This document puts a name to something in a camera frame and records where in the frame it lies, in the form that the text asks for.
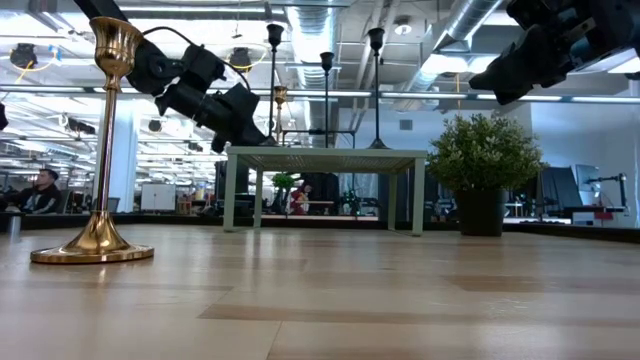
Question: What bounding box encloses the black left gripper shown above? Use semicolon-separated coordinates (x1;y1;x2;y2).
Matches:
154;81;278;154

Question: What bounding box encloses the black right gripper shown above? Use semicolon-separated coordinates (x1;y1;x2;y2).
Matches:
468;0;609;107

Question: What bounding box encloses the gold candlestick holder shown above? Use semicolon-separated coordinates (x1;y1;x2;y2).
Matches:
29;16;155;266
272;84;290;147

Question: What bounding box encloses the black candlestick holder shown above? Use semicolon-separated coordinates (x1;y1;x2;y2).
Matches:
367;27;392;150
265;22;284;147
319;51;335;149

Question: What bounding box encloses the background monitor on arm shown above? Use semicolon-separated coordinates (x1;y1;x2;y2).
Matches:
574;163;630;209

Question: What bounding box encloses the small green background plant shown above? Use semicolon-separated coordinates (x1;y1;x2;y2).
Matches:
271;172;297;215

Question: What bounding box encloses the green perforated metal riser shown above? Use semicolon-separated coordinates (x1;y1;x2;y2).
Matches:
222;145;430;238

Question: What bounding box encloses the person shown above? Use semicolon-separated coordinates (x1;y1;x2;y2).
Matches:
289;182;314;217
0;168;64;216

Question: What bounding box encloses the black ceiling device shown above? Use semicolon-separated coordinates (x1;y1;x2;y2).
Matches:
229;46;254;72
9;43;39;70

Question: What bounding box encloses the potted artificial green plant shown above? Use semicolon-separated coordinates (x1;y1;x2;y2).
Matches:
427;111;549;238

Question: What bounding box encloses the white cabinet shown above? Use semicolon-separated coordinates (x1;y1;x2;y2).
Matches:
140;182;177;213

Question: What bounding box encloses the silver ventilation duct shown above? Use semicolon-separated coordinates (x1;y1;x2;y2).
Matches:
284;0;346;146
399;0;506;96

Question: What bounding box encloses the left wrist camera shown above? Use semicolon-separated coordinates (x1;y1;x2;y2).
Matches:
180;43;227;87

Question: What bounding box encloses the black aluminium table frame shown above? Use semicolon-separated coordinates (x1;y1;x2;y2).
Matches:
0;211;640;246

